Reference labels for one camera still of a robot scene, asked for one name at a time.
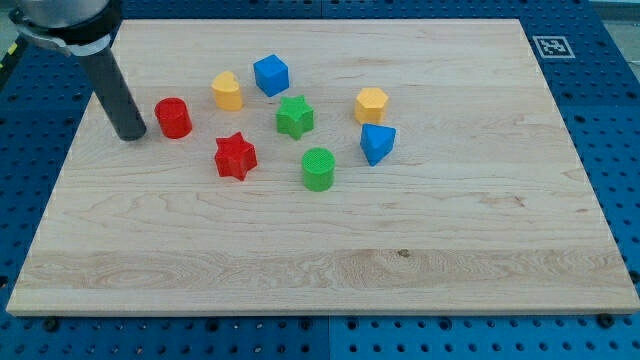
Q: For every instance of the light wooden board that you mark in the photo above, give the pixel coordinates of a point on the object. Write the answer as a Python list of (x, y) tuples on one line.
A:
[(482, 207)]

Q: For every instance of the white fiducial marker tag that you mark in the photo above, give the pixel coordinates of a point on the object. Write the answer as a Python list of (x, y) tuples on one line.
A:
[(553, 47)]

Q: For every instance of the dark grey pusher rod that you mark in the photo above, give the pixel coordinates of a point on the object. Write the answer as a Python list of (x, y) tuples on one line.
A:
[(113, 94)]

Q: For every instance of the red star block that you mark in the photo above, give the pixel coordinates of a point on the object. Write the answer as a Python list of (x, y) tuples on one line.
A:
[(235, 156)]

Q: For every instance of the yellow hexagon block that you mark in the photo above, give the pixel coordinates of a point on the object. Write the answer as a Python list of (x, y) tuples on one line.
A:
[(370, 105)]

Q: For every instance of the green cylinder block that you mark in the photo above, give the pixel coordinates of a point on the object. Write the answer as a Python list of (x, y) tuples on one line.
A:
[(318, 165)]

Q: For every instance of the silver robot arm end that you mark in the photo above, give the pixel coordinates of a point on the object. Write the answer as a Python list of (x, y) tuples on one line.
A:
[(72, 27)]

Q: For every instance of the yellow heart block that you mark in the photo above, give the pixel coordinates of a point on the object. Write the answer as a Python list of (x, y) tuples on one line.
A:
[(227, 92)]

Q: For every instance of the green star block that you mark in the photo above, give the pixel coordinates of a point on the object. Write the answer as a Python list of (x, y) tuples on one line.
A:
[(294, 117)]

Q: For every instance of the blue cube block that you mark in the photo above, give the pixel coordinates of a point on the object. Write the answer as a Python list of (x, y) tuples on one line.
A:
[(271, 75)]

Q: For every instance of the red cylinder block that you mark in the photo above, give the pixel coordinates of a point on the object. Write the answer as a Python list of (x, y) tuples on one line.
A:
[(173, 117)]

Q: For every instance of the blue triangle block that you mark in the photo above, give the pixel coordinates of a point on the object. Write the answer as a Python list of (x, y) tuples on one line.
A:
[(376, 142)]

